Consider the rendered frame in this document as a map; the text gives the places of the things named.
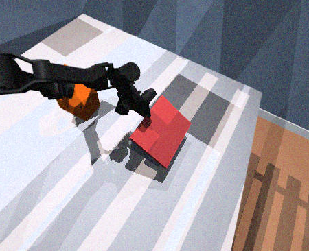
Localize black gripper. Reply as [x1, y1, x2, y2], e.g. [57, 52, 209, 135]
[117, 82, 157, 117]

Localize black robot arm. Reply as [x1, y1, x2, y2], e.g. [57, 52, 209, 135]
[0, 51, 141, 115]

